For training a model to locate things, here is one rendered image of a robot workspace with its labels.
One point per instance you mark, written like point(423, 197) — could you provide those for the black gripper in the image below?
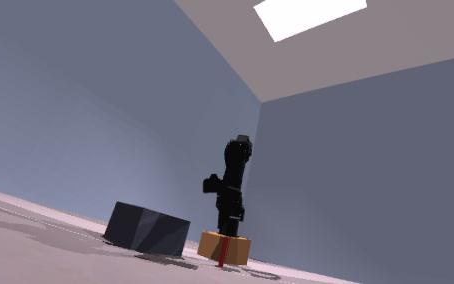
point(226, 202)

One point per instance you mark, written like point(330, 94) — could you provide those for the dark red peg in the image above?
point(223, 252)

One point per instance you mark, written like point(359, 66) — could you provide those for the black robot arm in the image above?
point(236, 155)

